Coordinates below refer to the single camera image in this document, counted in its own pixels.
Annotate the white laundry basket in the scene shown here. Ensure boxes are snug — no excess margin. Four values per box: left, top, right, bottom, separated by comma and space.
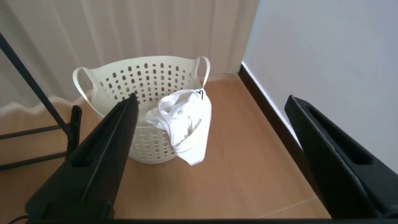
72, 55, 211, 165

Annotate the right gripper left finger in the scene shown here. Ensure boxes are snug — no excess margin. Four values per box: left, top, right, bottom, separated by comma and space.
24, 93, 140, 220

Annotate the black clothes rack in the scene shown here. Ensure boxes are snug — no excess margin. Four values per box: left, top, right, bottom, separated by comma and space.
0, 32, 83, 171

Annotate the white garment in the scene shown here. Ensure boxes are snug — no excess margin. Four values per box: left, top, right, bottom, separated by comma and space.
144, 88, 213, 167

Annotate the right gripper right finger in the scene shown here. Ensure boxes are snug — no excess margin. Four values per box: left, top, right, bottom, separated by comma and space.
284, 95, 398, 218

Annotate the beige curtain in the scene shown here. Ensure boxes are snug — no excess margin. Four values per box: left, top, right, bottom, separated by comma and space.
0, 0, 261, 118

